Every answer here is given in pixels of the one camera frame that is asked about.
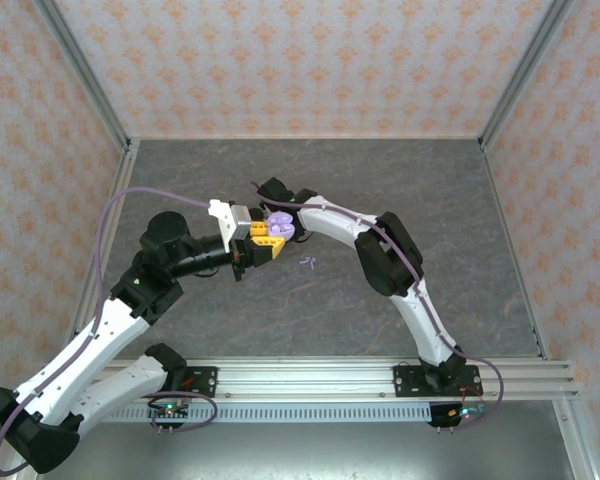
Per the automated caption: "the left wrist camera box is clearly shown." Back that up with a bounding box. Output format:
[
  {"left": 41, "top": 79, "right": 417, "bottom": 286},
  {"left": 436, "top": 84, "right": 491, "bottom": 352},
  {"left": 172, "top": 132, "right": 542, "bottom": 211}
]
[{"left": 208, "top": 199, "right": 254, "bottom": 247}]

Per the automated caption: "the small controller circuit board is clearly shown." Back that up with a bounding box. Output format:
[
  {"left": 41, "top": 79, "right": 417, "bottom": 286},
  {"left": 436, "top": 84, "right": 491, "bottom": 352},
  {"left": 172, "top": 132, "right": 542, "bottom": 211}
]
[
  {"left": 147, "top": 399, "right": 191, "bottom": 420},
  {"left": 429, "top": 402, "right": 486, "bottom": 427}
]

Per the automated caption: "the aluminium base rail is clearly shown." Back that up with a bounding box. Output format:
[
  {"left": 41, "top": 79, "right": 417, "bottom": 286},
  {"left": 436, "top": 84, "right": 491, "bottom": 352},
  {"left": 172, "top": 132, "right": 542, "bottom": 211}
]
[{"left": 99, "top": 355, "right": 579, "bottom": 401}]

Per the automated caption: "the grey metal platform sheet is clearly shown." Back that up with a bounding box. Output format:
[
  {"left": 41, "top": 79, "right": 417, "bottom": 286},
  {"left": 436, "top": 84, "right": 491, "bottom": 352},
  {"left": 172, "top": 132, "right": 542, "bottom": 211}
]
[{"left": 34, "top": 418, "right": 579, "bottom": 480}]

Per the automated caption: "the aluminium frame post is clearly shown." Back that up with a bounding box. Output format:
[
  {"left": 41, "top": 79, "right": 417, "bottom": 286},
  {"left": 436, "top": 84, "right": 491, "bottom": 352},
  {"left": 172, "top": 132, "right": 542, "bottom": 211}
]
[
  {"left": 478, "top": 0, "right": 579, "bottom": 151},
  {"left": 32, "top": 0, "right": 134, "bottom": 151}
]

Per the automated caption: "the aluminium table edge rail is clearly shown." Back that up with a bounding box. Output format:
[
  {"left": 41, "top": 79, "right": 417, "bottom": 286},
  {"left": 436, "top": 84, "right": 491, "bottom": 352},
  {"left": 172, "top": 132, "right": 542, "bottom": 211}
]
[
  {"left": 479, "top": 139, "right": 551, "bottom": 360},
  {"left": 72, "top": 139, "right": 141, "bottom": 346}
]

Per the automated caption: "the slotted white cable duct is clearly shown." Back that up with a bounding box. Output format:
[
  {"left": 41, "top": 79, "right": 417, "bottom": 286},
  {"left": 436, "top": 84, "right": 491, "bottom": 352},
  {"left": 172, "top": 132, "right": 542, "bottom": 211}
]
[{"left": 87, "top": 402, "right": 431, "bottom": 425}]

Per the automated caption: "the purple earbud charging case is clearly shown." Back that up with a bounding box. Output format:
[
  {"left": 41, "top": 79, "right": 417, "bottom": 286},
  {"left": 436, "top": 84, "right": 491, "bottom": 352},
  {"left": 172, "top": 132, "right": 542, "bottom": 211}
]
[{"left": 266, "top": 211, "right": 297, "bottom": 242}]

